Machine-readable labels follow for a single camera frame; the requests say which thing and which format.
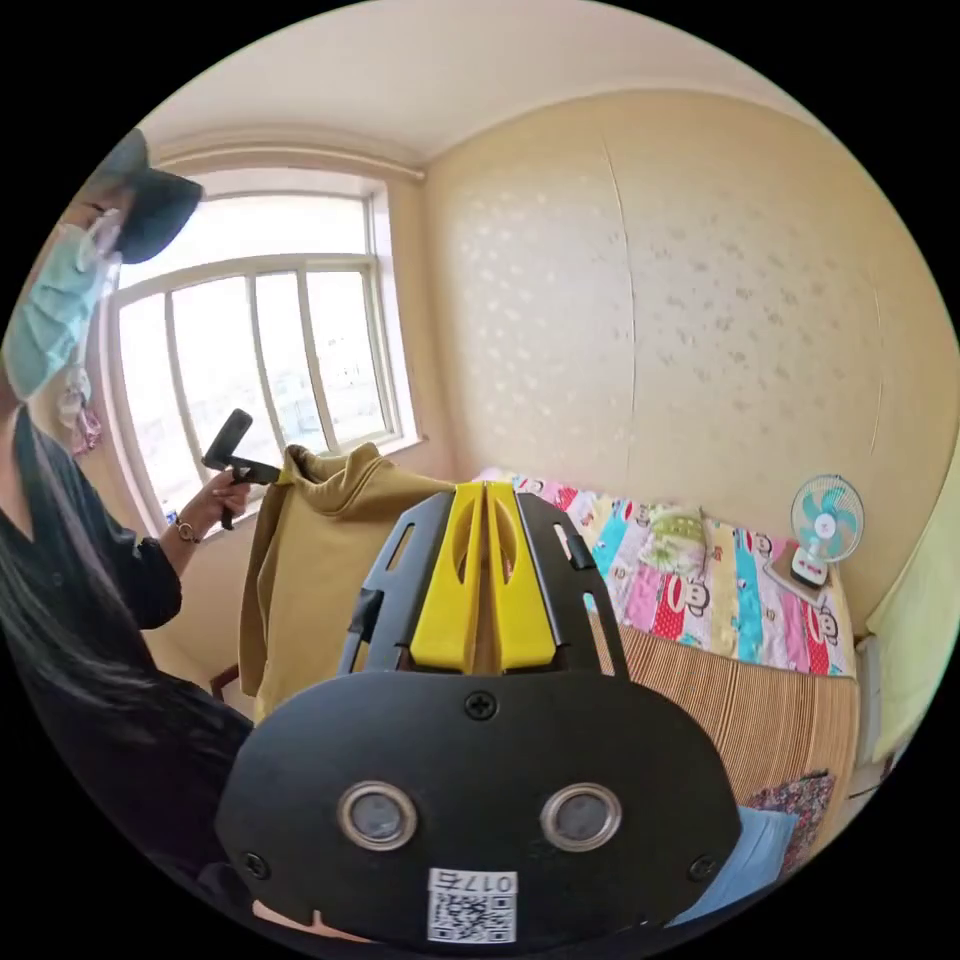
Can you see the person's left hand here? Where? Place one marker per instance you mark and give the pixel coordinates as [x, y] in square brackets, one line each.
[214, 508]

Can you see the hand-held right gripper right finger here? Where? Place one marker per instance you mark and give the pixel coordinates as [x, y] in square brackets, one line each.
[525, 607]

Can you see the person's right hand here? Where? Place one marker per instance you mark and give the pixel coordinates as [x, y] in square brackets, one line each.
[300, 921]

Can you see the person's left forearm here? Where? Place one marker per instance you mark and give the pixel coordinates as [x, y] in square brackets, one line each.
[178, 546]

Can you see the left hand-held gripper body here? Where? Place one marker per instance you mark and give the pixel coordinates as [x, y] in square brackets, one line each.
[251, 472]

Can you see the window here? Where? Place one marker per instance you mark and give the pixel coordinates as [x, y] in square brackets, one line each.
[262, 360]

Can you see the bed with mat and quilt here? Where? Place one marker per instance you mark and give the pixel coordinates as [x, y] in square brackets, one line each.
[750, 712]

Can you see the person's body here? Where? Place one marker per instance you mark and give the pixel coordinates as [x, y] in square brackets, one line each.
[82, 600]

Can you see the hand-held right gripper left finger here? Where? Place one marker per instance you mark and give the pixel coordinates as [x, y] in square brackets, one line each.
[442, 600]

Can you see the yellow thermal shirt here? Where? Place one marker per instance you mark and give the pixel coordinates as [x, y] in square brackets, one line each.
[315, 570]

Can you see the small teal table fan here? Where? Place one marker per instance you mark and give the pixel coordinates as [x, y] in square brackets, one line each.
[825, 521]

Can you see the pile of clothes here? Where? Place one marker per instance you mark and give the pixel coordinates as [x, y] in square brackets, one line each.
[780, 832]

